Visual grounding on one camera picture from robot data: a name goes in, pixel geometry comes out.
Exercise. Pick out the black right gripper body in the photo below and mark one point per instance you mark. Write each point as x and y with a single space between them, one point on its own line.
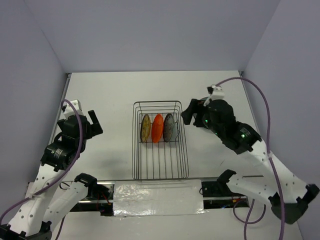
202 120

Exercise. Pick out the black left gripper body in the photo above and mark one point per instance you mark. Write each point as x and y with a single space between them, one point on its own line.
87 136

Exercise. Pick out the dark speckled plate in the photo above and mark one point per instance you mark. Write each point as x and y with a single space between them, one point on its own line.
168 127

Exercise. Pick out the orange plate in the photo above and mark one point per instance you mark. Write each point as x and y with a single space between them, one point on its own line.
157 128

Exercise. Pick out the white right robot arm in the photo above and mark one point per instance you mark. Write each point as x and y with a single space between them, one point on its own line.
286 194

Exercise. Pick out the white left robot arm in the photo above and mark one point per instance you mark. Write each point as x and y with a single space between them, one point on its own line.
38 214

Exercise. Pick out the yellow patterned plate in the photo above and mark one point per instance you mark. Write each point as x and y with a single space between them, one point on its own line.
145 128

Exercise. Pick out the silver foil tape sheet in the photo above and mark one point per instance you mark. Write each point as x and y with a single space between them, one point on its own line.
157 198

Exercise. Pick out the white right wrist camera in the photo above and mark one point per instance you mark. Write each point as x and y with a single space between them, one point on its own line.
215 92

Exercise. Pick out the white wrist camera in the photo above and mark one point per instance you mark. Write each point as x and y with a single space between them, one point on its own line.
215 92
70 108

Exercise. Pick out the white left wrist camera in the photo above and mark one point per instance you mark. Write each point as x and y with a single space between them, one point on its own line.
70 108

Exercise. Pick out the grey wire dish rack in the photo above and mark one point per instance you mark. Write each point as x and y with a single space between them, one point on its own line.
162 160

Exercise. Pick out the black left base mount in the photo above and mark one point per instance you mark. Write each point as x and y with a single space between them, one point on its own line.
100 201

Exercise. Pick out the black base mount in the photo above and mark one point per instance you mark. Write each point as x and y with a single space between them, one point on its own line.
217 196
100 201

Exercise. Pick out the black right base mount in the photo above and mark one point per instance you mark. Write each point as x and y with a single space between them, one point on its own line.
217 196

